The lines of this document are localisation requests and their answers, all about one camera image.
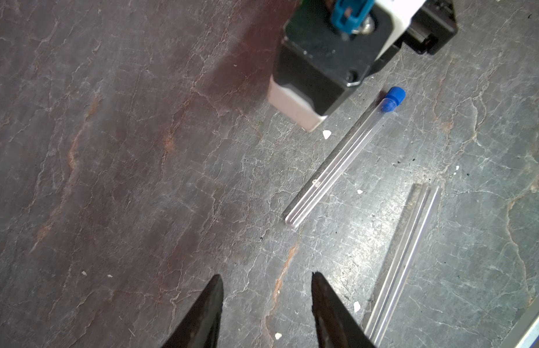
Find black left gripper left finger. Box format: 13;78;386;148
162;274;224;348

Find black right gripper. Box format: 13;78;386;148
401;0;458;55

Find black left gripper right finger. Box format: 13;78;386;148
312;272;375;348

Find clear glass test tube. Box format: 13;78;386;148
284;98;397;229
362;184;442;347

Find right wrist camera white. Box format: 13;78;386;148
267;1;425;132

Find aluminium front rail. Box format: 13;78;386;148
500;294;539;348

